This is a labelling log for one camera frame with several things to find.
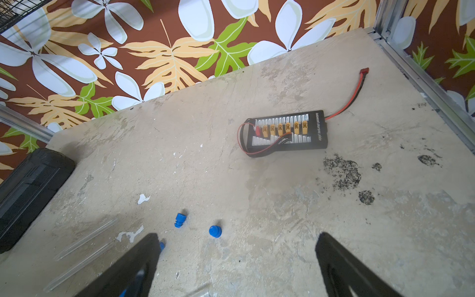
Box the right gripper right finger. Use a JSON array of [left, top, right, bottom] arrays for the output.
[[315, 232, 401, 297]]

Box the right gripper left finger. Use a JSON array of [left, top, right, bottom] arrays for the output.
[[76, 233, 162, 297]]

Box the clear test tube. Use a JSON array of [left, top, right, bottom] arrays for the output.
[[53, 218, 118, 261], [43, 242, 115, 293]]

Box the black tool case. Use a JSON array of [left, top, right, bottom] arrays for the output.
[[1, 148, 75, 254]]

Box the black wire basket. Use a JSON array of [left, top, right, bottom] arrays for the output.
[[0, 0, 51, 33]]

